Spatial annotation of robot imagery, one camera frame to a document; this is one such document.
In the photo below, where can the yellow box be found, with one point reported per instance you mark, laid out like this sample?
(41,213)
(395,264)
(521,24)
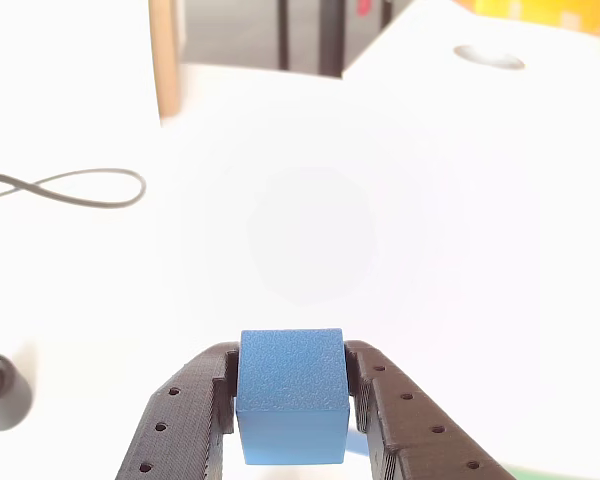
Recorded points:
(540,12)

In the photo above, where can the dark grey cabinet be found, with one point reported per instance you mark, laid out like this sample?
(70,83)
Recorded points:
(305,35)

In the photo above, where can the round table grommet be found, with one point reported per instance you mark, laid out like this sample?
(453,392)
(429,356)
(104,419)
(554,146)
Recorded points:
(487,56)

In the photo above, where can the small blue cube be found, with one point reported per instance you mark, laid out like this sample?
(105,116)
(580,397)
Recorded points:
(290,370)

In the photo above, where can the black tripod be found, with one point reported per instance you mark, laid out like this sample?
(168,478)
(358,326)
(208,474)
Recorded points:
(5,400)

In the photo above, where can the light wooden panel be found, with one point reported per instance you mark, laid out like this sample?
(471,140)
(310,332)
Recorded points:
(164,60)

